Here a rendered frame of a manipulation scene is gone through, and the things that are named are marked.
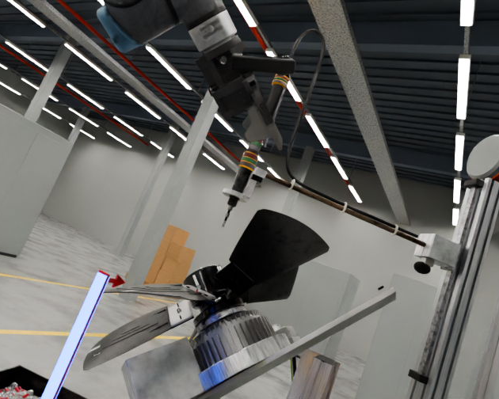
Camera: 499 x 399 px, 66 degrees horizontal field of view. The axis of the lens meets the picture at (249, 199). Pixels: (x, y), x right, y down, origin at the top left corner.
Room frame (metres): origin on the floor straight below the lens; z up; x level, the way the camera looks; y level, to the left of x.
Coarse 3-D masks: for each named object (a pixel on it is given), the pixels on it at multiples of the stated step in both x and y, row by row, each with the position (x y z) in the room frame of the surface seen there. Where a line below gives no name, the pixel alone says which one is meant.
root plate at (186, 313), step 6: (186, 300) 1.12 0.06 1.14; (174, 306) 1.12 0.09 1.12; (180, 306) 1.11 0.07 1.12; (186, 306) 1.10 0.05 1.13; (174, 312) 1.10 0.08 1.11; (186, 312) 1.08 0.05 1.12; (174, 318) 1.07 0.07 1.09; (180, 318) 1.06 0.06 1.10; (186, 318) 1.05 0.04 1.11; (174, 324) 1.05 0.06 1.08
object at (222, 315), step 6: (240, 306) 1.04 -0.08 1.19; (222, 312) 1.01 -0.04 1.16; (228, 312) 1.01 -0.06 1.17; (234, 312) 1.02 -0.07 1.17; (240, 312) 1.04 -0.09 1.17; (210, 318) 1.01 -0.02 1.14; (216, 318) 1.00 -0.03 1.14; (222, 318) 1.01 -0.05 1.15; (204, 324) 1.02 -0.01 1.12; (210, 324) 1.01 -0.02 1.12; (198, 330) 1.04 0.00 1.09
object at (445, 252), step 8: (424, 240) 1.11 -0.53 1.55; (432, 240) 1.07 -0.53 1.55; (440, 240) 1.07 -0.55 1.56; (448, 240) 1.08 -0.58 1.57; (416, 248) 1.13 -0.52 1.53; (424, 248) 1.10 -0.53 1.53; (432, 248) 1.07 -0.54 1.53; (440, 248) 1.07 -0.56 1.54; (448, 248) 1.08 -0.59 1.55; (456, 248) 1.08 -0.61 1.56; (424, 256) 1.10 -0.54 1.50; (432, 256) 1.07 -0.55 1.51; (440, 256) 1.08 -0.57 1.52; (448, 256) 1.08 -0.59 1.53; (456, 256) 1.08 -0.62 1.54; (440, 264) 1.12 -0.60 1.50; (448, 264) 1.08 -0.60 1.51
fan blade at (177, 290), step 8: (120, 288) 0.85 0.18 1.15; (128, 288) 0.84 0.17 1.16; (136, 288) 0.85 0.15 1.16; (144, 288) 0.84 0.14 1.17; (152, 288) 0.86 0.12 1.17; (160, 288) 0.88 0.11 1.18; (168, 288) 0.90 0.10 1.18; (176, 288) 0.92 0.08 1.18; (184, 288) 0.96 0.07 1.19; (168, 296) 0.75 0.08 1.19; (176, 296) 0.75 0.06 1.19; (184, 296) 0.84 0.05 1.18; (192, 296) 0.89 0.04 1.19; (200, 296) 0.94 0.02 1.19
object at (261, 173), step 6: (258, 168) 1.00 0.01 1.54; (252, 174) 1.00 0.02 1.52; (258, 174) 1.00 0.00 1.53; (264, 174) 1.00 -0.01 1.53; (252, 180) 1.00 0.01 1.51; (258, 180) 0.99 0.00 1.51; (246, 186) 1.01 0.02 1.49; (252, 186) 1.00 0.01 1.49; (228, 192) 0.98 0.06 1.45; (234, 192) 0.97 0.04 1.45; (246, 192) 1.00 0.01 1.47; (252, 192) 1.00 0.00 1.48; (240, 198) 0.98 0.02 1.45; (246, 198) 0.99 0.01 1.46
